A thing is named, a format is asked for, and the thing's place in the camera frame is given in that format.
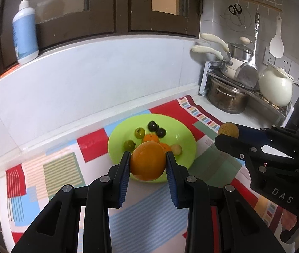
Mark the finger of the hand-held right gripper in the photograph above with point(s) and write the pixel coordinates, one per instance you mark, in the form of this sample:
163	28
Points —
231	146
249	134

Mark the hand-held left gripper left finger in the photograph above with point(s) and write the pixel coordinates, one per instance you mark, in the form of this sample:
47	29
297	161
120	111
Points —
124	179

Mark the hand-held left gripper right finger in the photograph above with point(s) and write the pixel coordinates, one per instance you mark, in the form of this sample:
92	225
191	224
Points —
171	179

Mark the tan round fruit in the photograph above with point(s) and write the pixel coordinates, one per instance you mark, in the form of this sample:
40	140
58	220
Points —
228	130

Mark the large orange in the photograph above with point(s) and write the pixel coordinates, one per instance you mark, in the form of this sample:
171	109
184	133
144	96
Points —
147	162

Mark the pale yellow round fruit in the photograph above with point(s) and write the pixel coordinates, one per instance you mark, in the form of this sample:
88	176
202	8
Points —
177	149

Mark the medium orange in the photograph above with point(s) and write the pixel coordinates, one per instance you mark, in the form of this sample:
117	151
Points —
166	146

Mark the green tangerine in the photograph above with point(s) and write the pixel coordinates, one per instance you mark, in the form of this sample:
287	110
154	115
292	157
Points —
129	145

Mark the green plate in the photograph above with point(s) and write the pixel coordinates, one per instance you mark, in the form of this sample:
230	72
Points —
183	137

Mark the dark plum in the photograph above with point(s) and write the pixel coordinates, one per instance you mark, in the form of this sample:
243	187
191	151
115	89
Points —
152	126
161	133

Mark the large steel stockpot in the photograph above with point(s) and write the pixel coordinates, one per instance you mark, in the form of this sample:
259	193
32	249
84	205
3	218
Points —
225	97

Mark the small orange with stem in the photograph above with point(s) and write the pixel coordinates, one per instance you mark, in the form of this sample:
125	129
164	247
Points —
149	138

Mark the small green citrus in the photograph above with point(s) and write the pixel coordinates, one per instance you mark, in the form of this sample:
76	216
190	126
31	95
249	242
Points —
140	132

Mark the white ceramic pot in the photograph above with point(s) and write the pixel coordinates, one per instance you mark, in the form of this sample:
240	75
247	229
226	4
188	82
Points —
274	87

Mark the metal slotted spatula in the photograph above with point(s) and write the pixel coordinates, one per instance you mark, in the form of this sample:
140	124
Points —
248	73

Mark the colourful printed tablecloth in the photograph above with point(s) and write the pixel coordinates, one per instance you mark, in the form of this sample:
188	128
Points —
60	168

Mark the white saucepan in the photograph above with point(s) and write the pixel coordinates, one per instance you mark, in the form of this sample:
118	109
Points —
229	68

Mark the metal dish rack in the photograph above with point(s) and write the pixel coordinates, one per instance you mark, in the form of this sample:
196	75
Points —
204	79

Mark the stainless pot with lid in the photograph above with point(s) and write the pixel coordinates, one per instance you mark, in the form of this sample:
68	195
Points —
240	52

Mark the white rice paddle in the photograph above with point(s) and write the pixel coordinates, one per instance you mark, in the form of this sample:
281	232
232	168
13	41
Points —
276	46

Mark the dark wooden cabinet door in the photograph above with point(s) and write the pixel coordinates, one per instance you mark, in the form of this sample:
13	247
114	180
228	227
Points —
165	23
60	31

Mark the white and blue pump bottle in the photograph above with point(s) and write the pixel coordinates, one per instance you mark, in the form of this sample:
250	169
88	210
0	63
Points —
25	37

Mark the white wall socket strip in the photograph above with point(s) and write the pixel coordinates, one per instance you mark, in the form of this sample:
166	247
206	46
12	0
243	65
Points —
289	64

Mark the wooden hook rail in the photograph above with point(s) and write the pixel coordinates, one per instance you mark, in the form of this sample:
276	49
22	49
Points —
260	4

